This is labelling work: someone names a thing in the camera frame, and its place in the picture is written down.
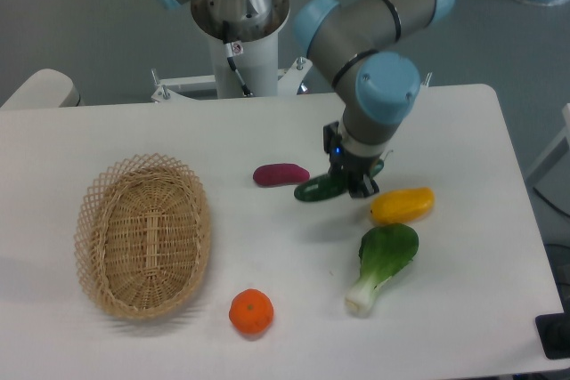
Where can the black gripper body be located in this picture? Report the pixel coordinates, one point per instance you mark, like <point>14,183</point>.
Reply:
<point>357,161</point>

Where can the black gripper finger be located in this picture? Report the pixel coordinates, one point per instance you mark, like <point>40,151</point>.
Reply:
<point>362,187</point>

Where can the dark green cucumber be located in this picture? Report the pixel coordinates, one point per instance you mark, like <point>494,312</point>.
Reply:
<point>329,185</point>

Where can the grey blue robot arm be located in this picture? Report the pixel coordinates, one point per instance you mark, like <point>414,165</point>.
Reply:
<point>350,46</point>

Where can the yellow mango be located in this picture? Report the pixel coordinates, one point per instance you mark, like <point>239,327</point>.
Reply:
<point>402,205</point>

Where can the green bok choy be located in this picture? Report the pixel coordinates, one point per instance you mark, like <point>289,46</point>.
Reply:
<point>383,253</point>

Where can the purple sweet potato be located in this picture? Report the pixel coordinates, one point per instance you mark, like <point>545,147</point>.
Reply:
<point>280,174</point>

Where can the orange tangerine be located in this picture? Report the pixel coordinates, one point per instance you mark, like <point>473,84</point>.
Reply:
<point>251,312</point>

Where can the white furniture at right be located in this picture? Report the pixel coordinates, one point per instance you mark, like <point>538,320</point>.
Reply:
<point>553,153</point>

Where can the woven wicker basket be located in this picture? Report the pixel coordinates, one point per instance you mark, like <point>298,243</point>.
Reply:
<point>143,233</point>

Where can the black device at table edge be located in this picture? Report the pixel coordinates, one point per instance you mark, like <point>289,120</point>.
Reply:
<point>553,330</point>

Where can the white chair back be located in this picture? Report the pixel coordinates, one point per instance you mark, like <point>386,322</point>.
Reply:
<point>46,89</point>

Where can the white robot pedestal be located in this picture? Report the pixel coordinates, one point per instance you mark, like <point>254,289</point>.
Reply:
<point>243,49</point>

